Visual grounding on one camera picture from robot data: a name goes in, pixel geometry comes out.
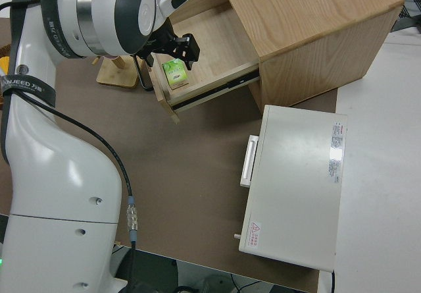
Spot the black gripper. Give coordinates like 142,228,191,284
134,18,201,72

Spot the black metal drawer handle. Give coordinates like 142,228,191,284
133,54,155,92

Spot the light wooden drawer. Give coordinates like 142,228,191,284
149,0,260,125

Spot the small green box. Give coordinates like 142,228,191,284
162,59,191,90

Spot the wooden mug rack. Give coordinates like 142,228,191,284
91,54,147,89

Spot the brown table mat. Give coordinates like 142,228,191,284
0,18,339,293

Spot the light wooden cabinet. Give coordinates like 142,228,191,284
215,0,405,109

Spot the white toaster oven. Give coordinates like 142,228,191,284
238,104,349,273

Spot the grey round floor stand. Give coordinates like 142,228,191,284
193,273,237,293

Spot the white oven door handle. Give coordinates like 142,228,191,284
239,134,260,188

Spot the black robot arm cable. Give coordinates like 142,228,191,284
0,0,141,293

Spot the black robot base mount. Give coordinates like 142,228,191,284
113,246,178,293

